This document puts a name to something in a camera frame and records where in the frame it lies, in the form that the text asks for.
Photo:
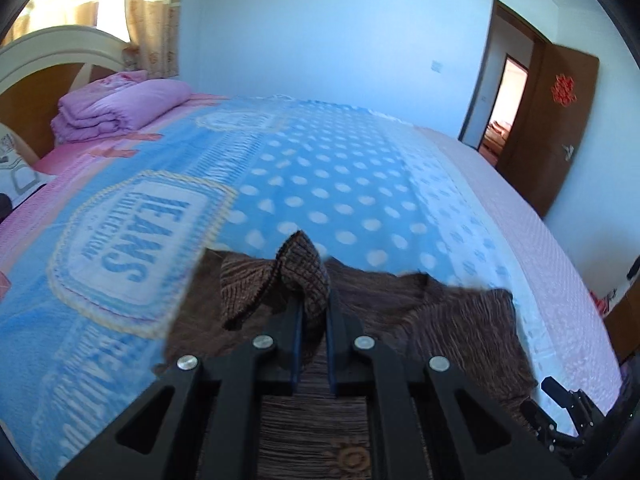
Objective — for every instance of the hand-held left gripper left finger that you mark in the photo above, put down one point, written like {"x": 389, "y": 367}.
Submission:
{"x": 298, "y": 345}

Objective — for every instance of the white wall switch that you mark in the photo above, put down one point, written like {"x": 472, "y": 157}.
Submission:
{"x": 437, "y": 66}

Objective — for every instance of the pink bed sheet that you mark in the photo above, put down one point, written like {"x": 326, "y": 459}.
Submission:
{"x": 550, "y": 260}

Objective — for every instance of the brown door frame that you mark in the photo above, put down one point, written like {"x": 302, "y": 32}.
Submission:
{"x": 515, "y": 17}

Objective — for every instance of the brown wooden cabinet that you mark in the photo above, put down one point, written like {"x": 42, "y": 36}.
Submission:
{"x": 625, "y": 325}

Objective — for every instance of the blue polka dot blanket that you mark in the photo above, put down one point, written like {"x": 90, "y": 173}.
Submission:
{"x": 325, "y": 170}

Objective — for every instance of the white printed pillow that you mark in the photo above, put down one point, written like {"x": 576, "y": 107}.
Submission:
{"x": 22, "y": 175}

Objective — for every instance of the cream wooden headboard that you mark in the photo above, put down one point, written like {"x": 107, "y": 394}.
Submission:
{"x": 45, "y": 47}

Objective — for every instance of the folded pink quilt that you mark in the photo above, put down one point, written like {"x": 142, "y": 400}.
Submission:
{"x": 120, "y": 107}

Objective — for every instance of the red door decoration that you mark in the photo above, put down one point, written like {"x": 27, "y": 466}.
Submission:
{"x": 562, "y": 90}

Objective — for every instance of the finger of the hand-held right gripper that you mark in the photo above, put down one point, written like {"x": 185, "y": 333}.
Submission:
{"x": 542, "y": 422}
{"x": 555, "y": 389}

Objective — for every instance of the brown knitted sweater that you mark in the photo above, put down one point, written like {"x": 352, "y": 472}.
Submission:
{"x": 450, "y": 320}

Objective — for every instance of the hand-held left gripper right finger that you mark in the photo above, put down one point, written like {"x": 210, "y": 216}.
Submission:
{"x": 329, "y": 355}

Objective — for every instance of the brown wooden door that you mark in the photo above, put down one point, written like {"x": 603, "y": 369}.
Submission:
{"x": 555, "y": 135}

